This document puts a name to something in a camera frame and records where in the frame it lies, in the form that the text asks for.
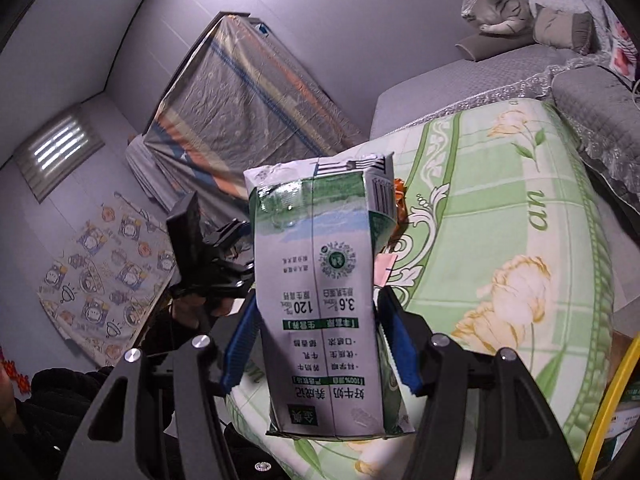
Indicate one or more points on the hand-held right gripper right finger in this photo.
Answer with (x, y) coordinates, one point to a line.
(400, 340)

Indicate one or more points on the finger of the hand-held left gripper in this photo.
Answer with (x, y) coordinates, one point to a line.
(184, 235)

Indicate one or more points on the grey bed mattress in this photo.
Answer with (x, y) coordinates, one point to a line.
(450, 85)

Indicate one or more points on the grey hanging cloth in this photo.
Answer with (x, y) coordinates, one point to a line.
(142, 160)

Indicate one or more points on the grey brown cushion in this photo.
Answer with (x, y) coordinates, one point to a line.
(560, 27)

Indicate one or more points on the orange snack wrapper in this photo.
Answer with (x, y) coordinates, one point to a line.
(400, 200)

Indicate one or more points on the striped sheet over wardrobe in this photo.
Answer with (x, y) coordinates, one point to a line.
(250, 100)

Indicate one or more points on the green floral bed sheet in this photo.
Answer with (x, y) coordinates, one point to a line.
(500, 210)

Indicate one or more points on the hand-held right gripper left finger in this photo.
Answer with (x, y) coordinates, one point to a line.
(240, 345)

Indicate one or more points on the white green medicine box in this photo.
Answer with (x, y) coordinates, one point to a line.
(625, 425)

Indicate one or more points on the cartoon printed wall cloth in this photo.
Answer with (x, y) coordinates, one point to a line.
(100, 270)

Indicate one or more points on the grey pillow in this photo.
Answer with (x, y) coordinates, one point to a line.
(490, 47)

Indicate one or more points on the green white milk carton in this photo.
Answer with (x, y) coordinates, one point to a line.
(320, 285)

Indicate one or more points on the baby print pillow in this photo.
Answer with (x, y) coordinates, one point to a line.
(622, 55)

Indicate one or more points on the plastic wrapped plush tiger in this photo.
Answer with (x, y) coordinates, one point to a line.
(500, 5)

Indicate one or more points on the person's left hand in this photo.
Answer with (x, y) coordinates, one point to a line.
(187, 307)

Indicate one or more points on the red orange decoration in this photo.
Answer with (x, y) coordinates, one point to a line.
(15, 375)

